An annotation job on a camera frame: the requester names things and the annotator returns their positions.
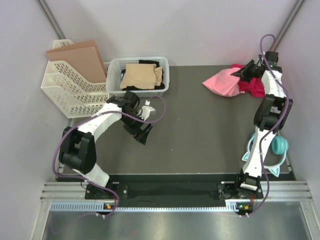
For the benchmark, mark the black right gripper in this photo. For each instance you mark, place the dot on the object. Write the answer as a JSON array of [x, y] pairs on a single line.
[[243, 72]]

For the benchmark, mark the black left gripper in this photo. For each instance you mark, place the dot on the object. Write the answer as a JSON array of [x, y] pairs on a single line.
[[144, 132]]

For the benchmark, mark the pink t shirt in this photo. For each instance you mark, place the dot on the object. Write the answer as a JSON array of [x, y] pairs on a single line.
[[224, 83]]

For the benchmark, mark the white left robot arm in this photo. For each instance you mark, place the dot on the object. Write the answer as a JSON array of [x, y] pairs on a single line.
[[78, 148]]

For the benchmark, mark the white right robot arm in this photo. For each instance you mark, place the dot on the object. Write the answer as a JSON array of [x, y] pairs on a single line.
[[269, 118]]

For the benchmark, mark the red t shirt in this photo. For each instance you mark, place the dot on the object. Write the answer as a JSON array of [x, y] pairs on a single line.
[[255, 88]]

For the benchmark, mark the beige folded garment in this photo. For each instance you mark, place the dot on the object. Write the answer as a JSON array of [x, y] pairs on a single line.
[[138, 77]]

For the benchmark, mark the white plastic basket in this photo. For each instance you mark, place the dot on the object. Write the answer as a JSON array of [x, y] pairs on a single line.
[[114, 75]]

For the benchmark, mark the white perforated file organizer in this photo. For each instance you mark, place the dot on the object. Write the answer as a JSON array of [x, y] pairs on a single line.
[[69, 90]]

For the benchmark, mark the teal cat ear headphones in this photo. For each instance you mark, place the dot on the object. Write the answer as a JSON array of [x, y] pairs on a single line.
[[279, 147]]

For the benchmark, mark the brown cardboard folder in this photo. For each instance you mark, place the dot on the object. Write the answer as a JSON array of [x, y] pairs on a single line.
[[84, 57]]

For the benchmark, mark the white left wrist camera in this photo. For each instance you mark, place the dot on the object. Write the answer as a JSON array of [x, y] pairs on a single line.
[[146, 111]]

